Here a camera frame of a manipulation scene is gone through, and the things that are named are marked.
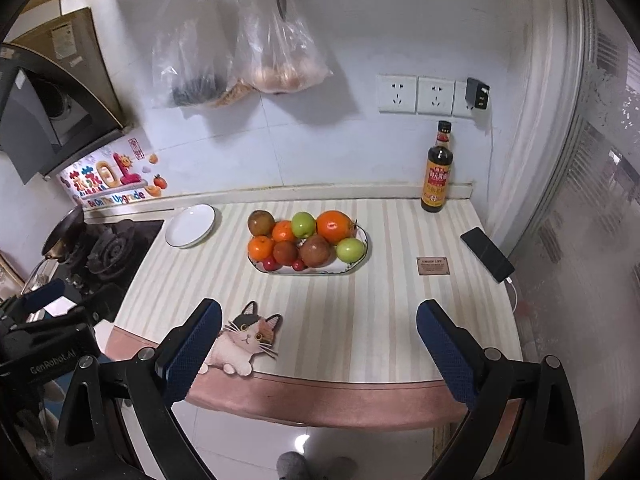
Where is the grey slipper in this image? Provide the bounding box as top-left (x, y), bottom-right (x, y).
top-left (276, 451), bottom-right (311, 480)

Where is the green apple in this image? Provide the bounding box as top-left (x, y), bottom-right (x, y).
top-left (291, 212), bottom-right (317, 239)
top-left (335, 237), bottom-right (365, 262)

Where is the brownish red apple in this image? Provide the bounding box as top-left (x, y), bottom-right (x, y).
top-left (299, 234), bottom-right (332, 268)
top-left (248, 210), bottom-right (277, 237)

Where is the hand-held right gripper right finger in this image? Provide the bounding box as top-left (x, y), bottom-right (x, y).
top-left (416, 299), bottom-right (586, 480)

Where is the frosted glass window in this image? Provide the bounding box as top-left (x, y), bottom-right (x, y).
top-left (574, 0), bottom-right (640, 412)

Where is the black plug charger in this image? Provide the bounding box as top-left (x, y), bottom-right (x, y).
top-left (464, 77), bottom-right (491, 111)

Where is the black smartphone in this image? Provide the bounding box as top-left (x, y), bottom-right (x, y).
top-left (459, 226), bottom-right (516, 284)

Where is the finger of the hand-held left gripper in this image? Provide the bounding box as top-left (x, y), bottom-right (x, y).
top-left (69, 283), bottom-right (122, 327)
top-left (19, 278), bottom-right (67, 314)

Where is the dark reddish brown fruit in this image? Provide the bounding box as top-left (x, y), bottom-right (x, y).
top-left (272, 240), bottom-right (300, 266)

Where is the black frying pan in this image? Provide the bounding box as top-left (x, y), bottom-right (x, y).
top-left (40, 204), bottom-right (86, 261)

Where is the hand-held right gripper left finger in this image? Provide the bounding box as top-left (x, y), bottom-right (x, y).
top-left (52, 298), bottom-right (223, 480)

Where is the black range hood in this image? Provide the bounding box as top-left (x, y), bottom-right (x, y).
top-left (0, 42), bottom-right (129, 185)

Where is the white round plate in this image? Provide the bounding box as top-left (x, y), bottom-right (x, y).
top-left (164, 203), bottom-right (217, 250)

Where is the black gas stove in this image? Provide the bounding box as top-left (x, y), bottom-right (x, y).
top-left (47, 218), bottom-right (166, 324)

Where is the brown square coaster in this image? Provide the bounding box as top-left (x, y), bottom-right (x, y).
top-left (415, 255), bottom-right (453, 277)

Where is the white wall socket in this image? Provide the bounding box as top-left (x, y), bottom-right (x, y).
top-left (377, 73), bottom-right (419, 115)
top-left (417, 75), bottom-right (455, 116)
top-left (452, 79), bottom-right (476, 119)

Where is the plastic bag with pale contents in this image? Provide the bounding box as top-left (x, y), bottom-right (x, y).
top-left (232, 0), bottom-right (334, 95)

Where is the dark soy sauce bottle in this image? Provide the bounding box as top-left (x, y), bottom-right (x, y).
top-left (419, 119), bottom-right (455, 214)

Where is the oval floral patterned plate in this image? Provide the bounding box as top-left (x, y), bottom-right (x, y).
top-left (247, 219), bottom-right (372, 276)

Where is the plastic bag with dark contents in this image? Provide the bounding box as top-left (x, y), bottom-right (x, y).
top-left (151, 0), bottom-right (241, 110)

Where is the colourful wall sticker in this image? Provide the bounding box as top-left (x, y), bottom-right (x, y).
top-left (55, 137), bottom-right (169, 210)

